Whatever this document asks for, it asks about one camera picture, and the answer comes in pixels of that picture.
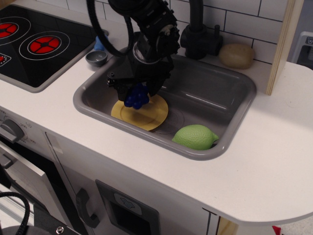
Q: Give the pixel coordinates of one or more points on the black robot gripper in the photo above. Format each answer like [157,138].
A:
[126,71]

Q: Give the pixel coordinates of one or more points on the blue toy blueberry cluster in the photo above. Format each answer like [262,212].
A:
[138,97]

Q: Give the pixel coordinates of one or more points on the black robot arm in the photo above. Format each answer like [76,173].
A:
[153,39]

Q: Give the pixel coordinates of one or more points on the yellow toy plate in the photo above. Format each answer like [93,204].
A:
[148,117]

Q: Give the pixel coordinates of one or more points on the grey plastic sink basin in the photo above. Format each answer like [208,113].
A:
[196,93]

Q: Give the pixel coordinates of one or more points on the small grey toy bowl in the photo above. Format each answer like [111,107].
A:
[96,58]

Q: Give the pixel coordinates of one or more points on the black toy faucet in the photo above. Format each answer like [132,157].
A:
[197,41]

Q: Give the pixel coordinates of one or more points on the green toy lime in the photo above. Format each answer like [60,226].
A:
[197,137]

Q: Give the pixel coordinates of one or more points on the beige toy potato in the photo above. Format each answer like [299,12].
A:
[236,56]

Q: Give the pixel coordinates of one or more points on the black toy stovetop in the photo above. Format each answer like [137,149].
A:
[37,48]

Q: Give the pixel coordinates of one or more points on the grey dishwasher control panel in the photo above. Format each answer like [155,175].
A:
[127,213]

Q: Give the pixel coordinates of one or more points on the grey oven knob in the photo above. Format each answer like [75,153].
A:
[11,131]

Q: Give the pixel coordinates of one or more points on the white oven door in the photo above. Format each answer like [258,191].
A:
[27,179]

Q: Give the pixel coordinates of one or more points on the light wooden side panel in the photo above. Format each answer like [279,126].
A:
[289,25]

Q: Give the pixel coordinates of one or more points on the grey cabinet door handle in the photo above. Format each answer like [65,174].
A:
[82,199]

